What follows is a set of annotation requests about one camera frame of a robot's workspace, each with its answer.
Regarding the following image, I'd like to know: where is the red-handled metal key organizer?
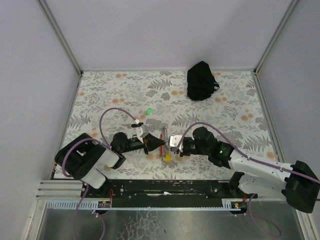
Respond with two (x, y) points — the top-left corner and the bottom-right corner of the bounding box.
(159, 127), (168, 157)

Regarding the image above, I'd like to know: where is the green key tag with key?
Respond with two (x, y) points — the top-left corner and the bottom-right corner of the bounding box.
(145, 108), (152, 116)

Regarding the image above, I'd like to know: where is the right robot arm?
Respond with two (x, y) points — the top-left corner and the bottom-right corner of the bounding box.
(169, 126), (320, 214)

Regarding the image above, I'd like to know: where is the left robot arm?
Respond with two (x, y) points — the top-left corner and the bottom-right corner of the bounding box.
(54, 132), (166, 189)

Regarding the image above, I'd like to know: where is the black folded cloth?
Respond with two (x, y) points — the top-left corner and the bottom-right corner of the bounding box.
(187, 61), (220, 101)

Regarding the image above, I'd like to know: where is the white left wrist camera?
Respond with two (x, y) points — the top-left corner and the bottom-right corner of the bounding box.
(135, 122), (149, 142)

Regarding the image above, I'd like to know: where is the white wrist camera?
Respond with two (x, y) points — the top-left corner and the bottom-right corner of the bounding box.
(168, 134), (183, 153)
(135, 122), (149, 142)

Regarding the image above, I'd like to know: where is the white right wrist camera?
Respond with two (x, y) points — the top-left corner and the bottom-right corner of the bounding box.
(168, 134), (183, 153)

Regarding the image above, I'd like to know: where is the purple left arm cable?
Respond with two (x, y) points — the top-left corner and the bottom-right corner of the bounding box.
(61, 107), (140, 179)

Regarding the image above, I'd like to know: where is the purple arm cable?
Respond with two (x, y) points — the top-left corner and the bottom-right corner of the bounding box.
(61, 107), (140, 179)
(179, 121), (320, 186)

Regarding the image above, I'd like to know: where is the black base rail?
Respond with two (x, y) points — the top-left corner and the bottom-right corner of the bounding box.
(81, 173), (252, 205)

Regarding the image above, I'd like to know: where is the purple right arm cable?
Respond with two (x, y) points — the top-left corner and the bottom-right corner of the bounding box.
(179, 121), (320, 186)

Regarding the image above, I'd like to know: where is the purple left floor cable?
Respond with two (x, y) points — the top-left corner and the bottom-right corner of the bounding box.
(73, 184), (106, 240)

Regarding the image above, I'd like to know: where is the purple floor cable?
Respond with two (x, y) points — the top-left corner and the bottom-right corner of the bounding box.
(234, 193), (282, 237)
(73, 184), (106, 240)

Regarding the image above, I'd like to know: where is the purple right floor cable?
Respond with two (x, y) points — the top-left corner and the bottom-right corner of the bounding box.
(234, 193), (282, 237)

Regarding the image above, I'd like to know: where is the white slotted cable duct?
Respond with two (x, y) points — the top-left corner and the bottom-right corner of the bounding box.
(45, 199), (247, 213)

